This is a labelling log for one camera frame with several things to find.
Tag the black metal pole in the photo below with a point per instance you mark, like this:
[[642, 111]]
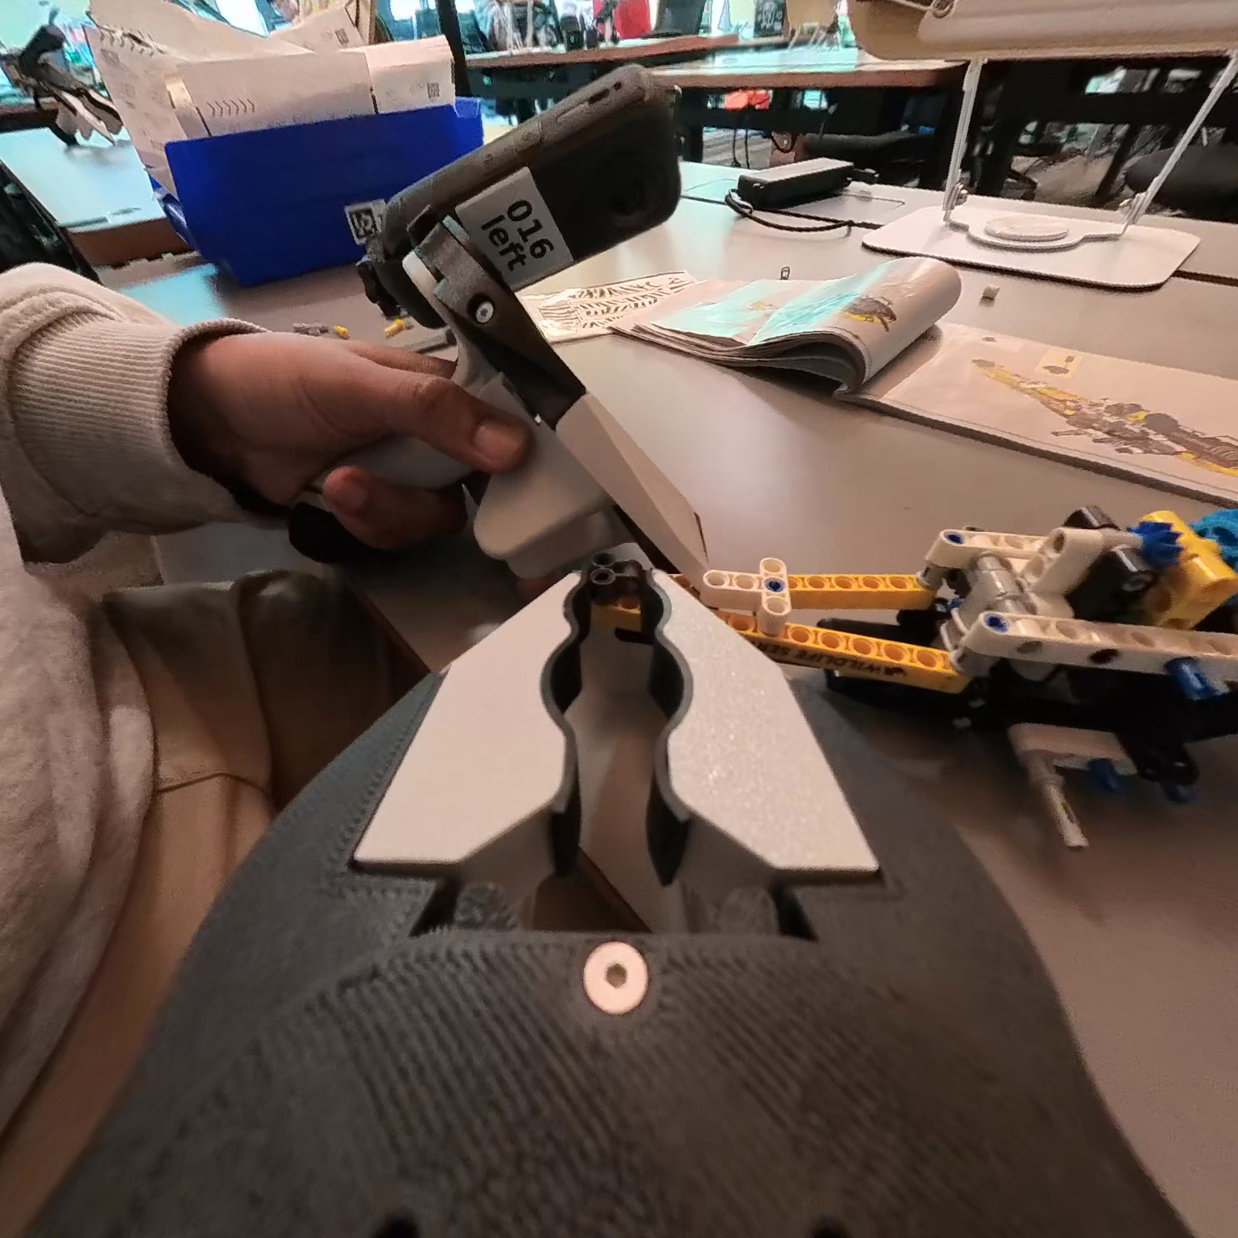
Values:
[[453, 38]]

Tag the person's beige pants leg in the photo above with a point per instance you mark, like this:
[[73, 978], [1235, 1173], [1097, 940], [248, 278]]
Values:
[[231, 696]]

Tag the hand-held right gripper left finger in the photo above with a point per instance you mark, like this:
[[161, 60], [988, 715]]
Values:
[[455, 765]]

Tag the yellow white lego vehicle model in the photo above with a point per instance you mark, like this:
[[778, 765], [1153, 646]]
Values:
[[871, 638]]

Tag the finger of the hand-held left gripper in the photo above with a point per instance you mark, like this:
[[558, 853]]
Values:
[[619, 474]]

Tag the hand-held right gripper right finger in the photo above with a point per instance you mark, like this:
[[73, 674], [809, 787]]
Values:
[[765, 774]]

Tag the person's left hand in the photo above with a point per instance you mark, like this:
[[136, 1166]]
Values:
[[289, 407]]

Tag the open lego instruction booklet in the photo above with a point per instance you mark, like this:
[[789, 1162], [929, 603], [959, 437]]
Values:
[[793, 329]]

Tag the black white gadget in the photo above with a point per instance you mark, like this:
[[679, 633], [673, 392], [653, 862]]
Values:
[[67, 92]]

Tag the wooden background table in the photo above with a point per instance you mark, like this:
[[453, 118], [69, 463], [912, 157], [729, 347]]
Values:
[[811, 73]]

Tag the person's left forearm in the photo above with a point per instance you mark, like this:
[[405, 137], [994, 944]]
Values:
[[86, 387]]

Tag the blue plastic bin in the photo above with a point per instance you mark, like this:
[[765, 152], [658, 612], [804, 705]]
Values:
[[289, 193]]

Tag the person's grey sweatshirt torso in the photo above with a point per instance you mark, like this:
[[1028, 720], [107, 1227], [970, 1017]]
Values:
[[58, 735]]

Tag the black power adapter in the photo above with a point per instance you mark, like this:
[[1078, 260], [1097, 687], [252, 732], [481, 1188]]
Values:
[[798, 180]]

